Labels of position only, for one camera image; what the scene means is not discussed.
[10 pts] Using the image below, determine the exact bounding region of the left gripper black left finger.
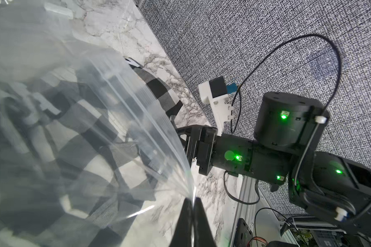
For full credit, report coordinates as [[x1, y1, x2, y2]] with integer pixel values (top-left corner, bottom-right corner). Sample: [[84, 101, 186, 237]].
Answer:
[[169, 198, 193, 247]]

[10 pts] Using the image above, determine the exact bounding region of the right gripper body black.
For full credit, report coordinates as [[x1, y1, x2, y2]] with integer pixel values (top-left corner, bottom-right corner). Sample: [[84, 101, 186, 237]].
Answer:
[[176, 125, 291, 185]]

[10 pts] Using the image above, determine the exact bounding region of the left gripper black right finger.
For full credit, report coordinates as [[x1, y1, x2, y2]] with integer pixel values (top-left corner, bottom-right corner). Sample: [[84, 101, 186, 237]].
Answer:
[[193, 198, 216, 247]]

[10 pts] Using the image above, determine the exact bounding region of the clear plastic vacuum bag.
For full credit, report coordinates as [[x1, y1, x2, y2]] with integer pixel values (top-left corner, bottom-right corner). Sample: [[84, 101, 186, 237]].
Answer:
[[0, 0, 196, 247]]

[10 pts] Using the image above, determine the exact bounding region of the black white checkered shirt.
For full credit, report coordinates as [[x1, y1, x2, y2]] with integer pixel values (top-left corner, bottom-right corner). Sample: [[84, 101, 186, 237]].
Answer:
[[0, 57, 183, 247]]

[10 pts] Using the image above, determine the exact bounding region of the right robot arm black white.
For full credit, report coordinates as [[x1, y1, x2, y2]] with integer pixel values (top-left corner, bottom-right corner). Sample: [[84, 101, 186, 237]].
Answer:
[[176, 92, 371, 238]]

